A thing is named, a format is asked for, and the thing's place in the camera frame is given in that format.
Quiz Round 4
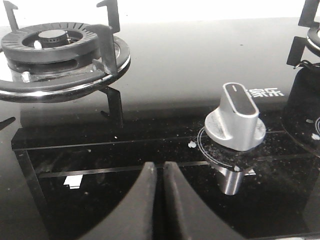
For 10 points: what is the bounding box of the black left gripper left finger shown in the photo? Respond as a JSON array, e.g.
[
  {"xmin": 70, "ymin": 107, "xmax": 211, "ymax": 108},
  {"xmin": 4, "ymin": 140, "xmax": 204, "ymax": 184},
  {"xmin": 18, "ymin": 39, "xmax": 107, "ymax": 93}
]
[{"xmin": 81, "ymin": 162, "xmax": 157, "ymax": 240}]

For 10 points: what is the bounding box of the right gas burner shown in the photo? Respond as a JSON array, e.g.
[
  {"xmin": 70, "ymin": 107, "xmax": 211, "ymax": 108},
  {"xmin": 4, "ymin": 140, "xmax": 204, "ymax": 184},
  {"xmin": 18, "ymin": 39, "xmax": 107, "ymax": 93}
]
[{"xmin": 286, "ymin": 0, "xmax": 320, "ymax": 70}]

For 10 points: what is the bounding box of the silver stove knob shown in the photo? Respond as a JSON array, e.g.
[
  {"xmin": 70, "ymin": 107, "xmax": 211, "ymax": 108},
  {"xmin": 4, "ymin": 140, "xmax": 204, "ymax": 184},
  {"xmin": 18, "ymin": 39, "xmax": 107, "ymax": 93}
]
[{"xmin": 204, "ymin": 82, "xmax": 266, "ymax": 152}]

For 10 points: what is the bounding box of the black glass stove top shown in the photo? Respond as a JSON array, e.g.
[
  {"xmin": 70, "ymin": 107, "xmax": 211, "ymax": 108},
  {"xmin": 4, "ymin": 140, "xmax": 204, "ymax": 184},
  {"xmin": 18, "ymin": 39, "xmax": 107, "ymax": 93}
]
[{"xmin": 0, "ymin": 18, "xmax": 320, "ymax": 240}]

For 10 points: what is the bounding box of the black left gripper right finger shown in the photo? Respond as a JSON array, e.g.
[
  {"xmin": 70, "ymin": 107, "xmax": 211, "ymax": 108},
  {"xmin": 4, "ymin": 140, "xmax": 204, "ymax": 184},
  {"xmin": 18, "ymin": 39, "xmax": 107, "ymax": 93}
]
[{"xmin": 163, "ymin": 161, "xmax": 244, "ymax": 240}]

